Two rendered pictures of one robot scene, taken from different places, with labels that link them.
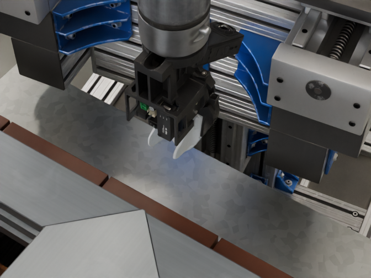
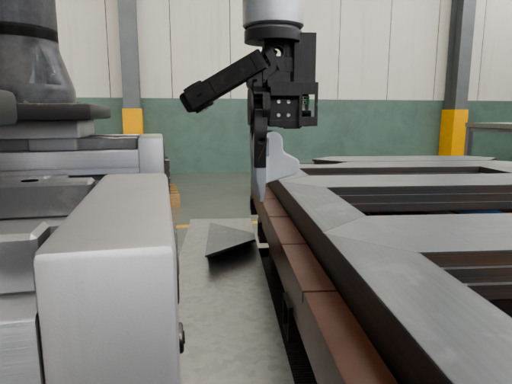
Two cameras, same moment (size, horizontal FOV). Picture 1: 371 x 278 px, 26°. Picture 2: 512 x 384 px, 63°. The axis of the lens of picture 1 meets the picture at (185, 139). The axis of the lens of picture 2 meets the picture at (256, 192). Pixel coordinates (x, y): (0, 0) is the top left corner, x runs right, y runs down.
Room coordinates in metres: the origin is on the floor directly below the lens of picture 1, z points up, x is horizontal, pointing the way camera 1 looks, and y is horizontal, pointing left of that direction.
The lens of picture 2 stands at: (0.97, 0.43, 1.02)
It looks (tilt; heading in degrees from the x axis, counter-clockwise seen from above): 10 degrees down; 232
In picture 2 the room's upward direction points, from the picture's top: straight up
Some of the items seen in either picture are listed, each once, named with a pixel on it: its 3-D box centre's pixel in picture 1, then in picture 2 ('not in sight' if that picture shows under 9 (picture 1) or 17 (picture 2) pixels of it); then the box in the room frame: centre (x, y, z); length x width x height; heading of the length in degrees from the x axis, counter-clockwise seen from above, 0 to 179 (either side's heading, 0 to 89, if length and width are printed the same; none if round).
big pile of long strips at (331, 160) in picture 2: not in sight; (419, 168); (-0.51, -0.46, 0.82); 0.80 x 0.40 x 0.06; 147
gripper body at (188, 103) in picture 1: (171, 79); (278, 82); (0.61, 0.02, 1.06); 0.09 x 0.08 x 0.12; 147
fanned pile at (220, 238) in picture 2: not in sight; (231, 238); (0.36, -0.47, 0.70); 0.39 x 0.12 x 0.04; 57
